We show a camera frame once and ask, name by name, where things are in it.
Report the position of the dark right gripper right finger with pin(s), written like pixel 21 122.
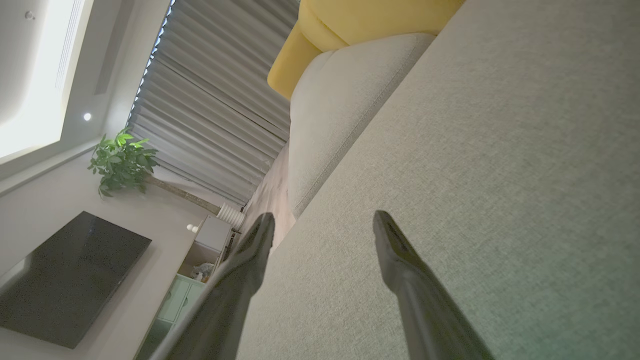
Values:
pixel 425 310

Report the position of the yellow sofa cushion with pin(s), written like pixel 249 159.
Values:
pixel 360 20

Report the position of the small round ceiling detector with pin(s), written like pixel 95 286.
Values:
pixel 29 15

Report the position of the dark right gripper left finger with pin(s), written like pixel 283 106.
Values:
pixel 235 290

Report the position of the green leafy potted plant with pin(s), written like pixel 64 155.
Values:
pixel 122 162

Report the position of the grey pleated curtain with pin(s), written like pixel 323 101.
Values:
pixel 215 100

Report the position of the grey sofa cushion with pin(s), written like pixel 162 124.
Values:
pixel 340 120

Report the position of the black flat television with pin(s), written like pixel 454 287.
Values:
pixel 70 280

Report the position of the white and mint cabinet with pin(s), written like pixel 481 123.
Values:
pixel 185 295

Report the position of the small white ball ornament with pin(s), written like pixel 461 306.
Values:
pixel 192 228

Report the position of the white ceiling air vent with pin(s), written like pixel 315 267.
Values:
pixel 69 40

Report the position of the grey fabric sofa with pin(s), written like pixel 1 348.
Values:
pixel 500 175

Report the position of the white ribbed plant pot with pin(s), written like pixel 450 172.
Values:
pixel 231 216

